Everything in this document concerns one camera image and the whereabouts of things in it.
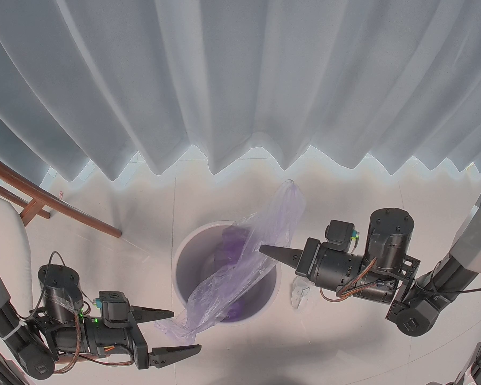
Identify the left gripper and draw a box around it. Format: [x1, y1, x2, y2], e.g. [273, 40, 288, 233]
[85, 306, 202, 371]

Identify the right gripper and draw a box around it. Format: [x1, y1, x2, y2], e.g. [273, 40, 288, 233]
[295, 238, 364, 292]

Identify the purple plastic bag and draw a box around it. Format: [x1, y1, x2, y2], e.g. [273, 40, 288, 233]
[154, 179, 307, 345]

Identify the white trash bin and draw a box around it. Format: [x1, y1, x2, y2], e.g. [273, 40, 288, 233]
[172, 220, 284, 328]

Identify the crumpled white paper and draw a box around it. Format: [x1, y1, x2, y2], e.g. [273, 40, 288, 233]
[290, 276, 318, 311]

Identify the white cushioned wooden chair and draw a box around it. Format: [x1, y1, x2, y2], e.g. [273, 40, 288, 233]
[0, 149, 123, 310]

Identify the white curtain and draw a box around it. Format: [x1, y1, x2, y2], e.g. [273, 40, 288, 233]
[0, 0, 481, 182]

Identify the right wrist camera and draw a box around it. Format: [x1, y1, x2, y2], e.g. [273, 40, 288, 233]
[325, 220, 360, 252]

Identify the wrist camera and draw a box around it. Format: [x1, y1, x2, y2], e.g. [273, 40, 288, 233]
[94, 291, 131, 329]
[325, 220, 360, 252]

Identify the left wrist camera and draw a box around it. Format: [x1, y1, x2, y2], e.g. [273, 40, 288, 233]
[94, 291, 131, 329]

